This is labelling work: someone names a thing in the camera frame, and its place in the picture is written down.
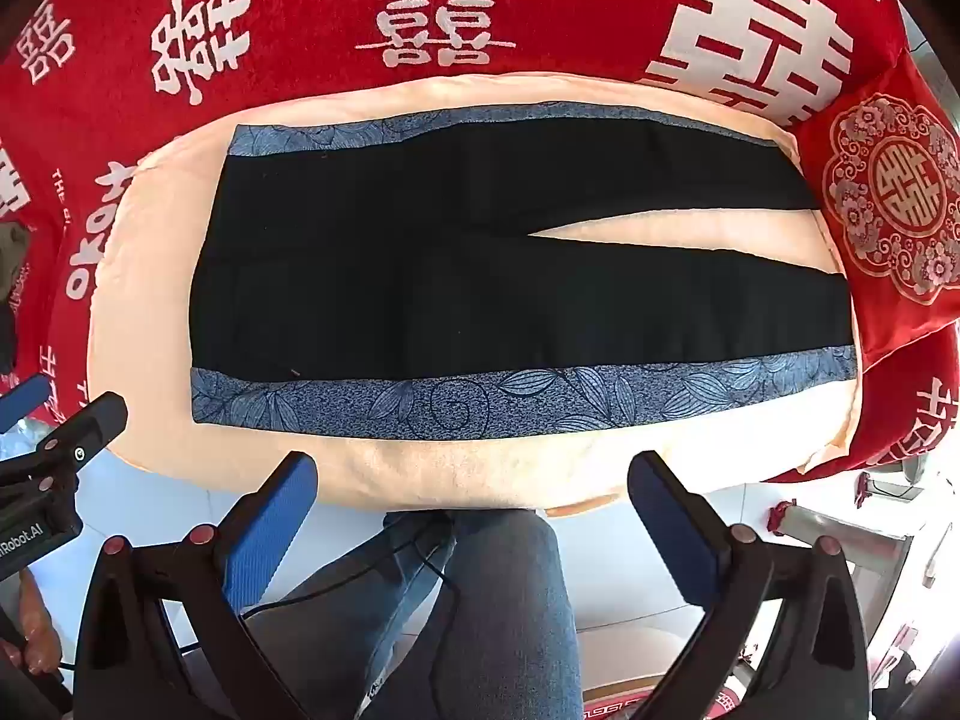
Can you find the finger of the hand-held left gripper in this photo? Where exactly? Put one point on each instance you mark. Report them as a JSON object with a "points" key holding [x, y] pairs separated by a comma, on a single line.
{"points": [[90, 424], [26, 397]]}

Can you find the beige stool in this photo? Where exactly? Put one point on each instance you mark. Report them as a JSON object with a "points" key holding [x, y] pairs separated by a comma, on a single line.
{"points": [[637, 652]]}

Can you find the person's right leg in jeans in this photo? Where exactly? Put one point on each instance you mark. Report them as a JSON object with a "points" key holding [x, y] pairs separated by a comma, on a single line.
{"points": [[510, 600]]}

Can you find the red printed blanket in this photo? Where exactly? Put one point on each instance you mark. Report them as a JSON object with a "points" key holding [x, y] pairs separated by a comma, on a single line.
{"points": [[300, 15]]}

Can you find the person's left leg in jeans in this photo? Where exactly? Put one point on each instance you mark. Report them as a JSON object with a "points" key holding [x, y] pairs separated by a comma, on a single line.
{"points": [[352, 615]]}

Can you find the red cushion with round ornament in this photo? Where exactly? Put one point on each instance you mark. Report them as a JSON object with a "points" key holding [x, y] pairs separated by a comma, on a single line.
{"points": [[900, 195]]}

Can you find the person's left forearm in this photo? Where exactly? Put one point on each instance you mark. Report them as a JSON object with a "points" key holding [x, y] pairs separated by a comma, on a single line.
{"points": [[37, 622]]}

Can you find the red floor mat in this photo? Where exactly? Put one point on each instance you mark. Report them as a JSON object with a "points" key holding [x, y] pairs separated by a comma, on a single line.
{"points": [[675, 706]]}

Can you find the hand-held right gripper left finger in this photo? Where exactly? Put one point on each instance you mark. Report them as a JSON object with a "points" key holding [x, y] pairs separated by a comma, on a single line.
{"points": [[266, 532]]}

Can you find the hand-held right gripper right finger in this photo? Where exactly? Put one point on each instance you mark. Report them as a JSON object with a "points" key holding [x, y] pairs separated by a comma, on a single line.
{"points": [[664, 517]]}

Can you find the cream blanket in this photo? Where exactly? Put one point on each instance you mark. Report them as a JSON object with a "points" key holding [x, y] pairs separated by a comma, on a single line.
{"points": [[450, 472]]}

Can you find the black pants with blue bands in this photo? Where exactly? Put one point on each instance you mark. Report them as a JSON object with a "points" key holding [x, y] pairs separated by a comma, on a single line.
{"points": [[375, 277]]}

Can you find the person's leg in jeans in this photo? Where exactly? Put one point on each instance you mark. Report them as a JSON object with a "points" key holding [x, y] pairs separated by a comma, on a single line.
{"points": [[510, 600], [352, 615]]}

